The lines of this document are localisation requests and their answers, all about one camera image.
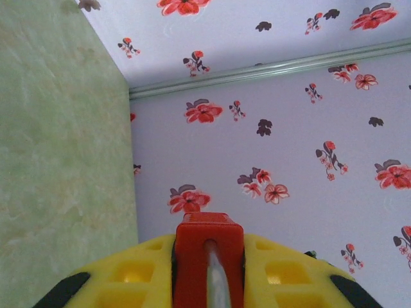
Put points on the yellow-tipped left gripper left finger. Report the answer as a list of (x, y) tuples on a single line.
[(128, 282)]

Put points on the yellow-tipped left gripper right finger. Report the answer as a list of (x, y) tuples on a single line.
[(289, 282)]

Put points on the red padlock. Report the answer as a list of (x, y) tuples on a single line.
[(192, 256)]

